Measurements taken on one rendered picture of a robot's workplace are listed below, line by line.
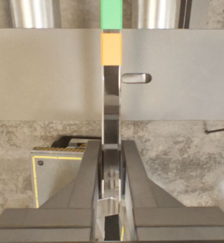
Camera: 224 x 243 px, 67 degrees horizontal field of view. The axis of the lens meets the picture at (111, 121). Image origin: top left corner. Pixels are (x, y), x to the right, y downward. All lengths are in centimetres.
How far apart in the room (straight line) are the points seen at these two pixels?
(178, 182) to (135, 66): 165
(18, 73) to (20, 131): 142
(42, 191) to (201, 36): 132
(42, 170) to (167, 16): 113
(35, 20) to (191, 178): 167
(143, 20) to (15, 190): 176
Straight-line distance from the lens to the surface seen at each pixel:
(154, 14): 46
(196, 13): 64
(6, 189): 195
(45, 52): 19
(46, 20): 48
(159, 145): 154
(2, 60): 20
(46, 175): 131
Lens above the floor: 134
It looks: 74 degrees down
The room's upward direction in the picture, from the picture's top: 177 degrees clockwise
